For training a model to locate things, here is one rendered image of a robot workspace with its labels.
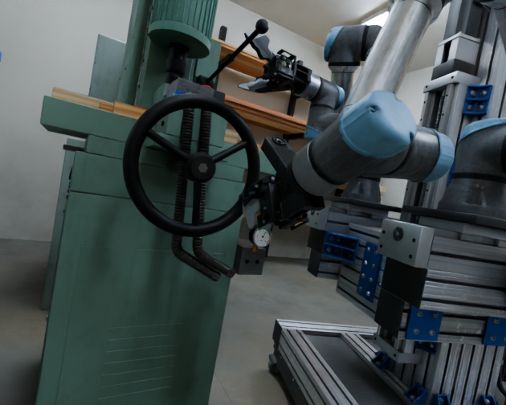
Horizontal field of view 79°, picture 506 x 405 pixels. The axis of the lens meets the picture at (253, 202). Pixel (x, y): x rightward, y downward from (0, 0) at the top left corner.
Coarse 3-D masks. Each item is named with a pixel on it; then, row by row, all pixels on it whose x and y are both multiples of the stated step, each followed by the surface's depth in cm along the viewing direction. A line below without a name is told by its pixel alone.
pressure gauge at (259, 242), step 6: (258, 228) 85; (264, 228) 87; (252, 234) 86; (258, 234) 86; (270, 234) 88; (252, 240) 86; (258, 240) 86; (264, 240) 87; (270, 240) 88; (258, 246) 86; (264, 246) 87
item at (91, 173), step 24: (72, 168) 68; (96, 168) 70; (120, 168) 72; (144, 168) 75; (168, 168) 78; (96, 192) 70; (120, 192) 73; (168, 192) 78; (192, 192) 81; (216, 192) 85; (240, 192) 89
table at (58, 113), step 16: (48, 96) 64; (48, 112) 64; (64, 112) 65; (80, 112) 67; (96, 112) 68; (112, 112) 70; (48, 128) 71; (64, 128) 66; (80, 128) 67; (96, 128) 69; (112, 128) 70; (128, 128) 72; (144, 144) 74; (176, 144) 68; (192, 144) 70; (224, 144) 84; (224, 160) 75; (240, 160) 87
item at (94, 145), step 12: (96, 144) 69; (108, 144) 70; (120, 144) 71; (108, 156) 71; (120, 156) 72; (144, 156) 74; (156, 156) 76; (168, 156) 77; (216, 168) 84; (228, 168) 86; (240, 168) 88; (240, 180) 88
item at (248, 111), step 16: (224, 32) 321; (224, 48) 281; (240, 64) 311; (256, 64) 304; (240, 112) 301; (256, 112) 303; (272, 112) 305; (288, 112) 371; (272, 128) 345; (288, 128) 330; (304, 128) 331; (336, 192) 424; (304, 224) 344
